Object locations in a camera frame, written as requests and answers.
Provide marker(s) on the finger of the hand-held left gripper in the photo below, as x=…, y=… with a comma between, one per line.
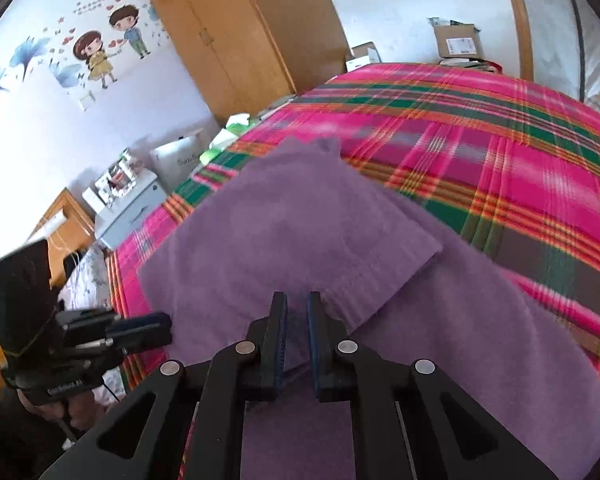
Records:
x=145, y=342
x=140, y=324

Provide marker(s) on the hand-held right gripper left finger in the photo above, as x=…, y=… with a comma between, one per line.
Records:
x=280, y=342

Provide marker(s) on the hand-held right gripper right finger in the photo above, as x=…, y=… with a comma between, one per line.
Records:
x=314, y=347

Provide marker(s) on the purple fleece garment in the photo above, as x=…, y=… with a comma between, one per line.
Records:
x=305, y=230

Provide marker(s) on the person's left hand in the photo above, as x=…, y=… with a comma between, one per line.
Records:
x=75, y=410

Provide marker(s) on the floral bedding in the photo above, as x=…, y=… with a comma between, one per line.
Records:
x=87, y=285

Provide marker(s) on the wooden headboard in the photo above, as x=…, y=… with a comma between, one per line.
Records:
x=62, y=220

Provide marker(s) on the grey nightstand cabinet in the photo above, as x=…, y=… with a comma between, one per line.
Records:
x=130, y=215

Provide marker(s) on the small bottles and boxes cluster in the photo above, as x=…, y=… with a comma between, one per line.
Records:
x=117, y=177

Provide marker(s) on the white paper bag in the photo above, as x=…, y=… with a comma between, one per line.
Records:
x=177, y=160

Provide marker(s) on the green white tissue pack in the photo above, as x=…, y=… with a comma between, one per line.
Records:
x=239, y=123
x=220, y=147

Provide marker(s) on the pink plaid blanket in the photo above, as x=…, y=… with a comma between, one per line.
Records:
x=480, y=160

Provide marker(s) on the white cardboard box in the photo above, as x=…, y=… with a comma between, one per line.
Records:
x=364, y=57

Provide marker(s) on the wooden wardrobe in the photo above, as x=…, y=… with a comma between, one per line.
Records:
x=240, y=25

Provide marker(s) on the brown cardboard box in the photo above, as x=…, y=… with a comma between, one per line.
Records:
x=457, y=42

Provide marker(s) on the clear plastic door curtain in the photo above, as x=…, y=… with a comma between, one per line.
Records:
x=580, y=35

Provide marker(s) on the white wall socket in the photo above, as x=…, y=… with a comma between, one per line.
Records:
x=86, y=101

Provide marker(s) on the cartoon wall sticker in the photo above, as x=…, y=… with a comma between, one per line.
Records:
x=95, y=45

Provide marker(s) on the wooden door frame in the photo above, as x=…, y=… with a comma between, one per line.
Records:
x=517, y=20

